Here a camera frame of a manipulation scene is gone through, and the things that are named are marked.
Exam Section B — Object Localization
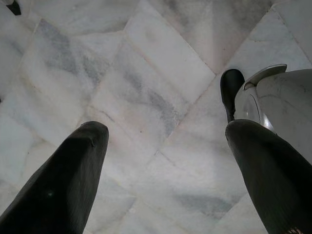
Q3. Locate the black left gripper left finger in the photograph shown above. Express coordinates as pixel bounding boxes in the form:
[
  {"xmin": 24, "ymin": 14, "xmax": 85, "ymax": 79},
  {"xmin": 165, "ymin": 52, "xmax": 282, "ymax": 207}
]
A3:
[{"xmin": 0, "ymin": 121, "xmax": 110, "ymax": 234}]

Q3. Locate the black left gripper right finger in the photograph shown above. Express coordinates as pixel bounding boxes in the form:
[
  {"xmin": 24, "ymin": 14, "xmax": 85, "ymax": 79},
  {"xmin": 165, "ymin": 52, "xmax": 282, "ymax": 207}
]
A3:
[{"xmin": 225, "ymin": 119, "xmax": 312, "ymax": 234}]

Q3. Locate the marble table red edge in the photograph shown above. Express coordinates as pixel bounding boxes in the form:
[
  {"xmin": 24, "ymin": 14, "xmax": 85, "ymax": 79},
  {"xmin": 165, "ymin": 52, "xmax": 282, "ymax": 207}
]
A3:
[{"xmin": 6, "ymin": 0, "xmax": 22, "ymax": 16}]

